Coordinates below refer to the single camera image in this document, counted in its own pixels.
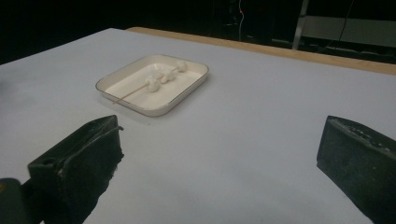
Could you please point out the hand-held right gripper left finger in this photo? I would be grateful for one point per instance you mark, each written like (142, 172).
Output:
(77, 168)

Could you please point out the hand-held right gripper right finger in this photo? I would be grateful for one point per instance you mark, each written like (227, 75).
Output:
(361, 161)

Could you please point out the wooden skewer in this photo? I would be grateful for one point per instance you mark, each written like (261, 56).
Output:
(130, 92)

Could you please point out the white food ball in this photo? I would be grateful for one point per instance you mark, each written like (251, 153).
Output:
(156, 75)
(181, 65)
(170, 76)
(152, 86)

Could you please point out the cream rectangular tray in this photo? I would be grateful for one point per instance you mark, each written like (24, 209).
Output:
(174, 93)

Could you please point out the white metal stand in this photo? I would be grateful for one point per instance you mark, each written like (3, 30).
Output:
(342, 29)

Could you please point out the wooden table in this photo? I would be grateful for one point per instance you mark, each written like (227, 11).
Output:
(280, 51)

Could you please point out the pale table cover sheet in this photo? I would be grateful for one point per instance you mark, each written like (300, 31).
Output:
(218, 155)

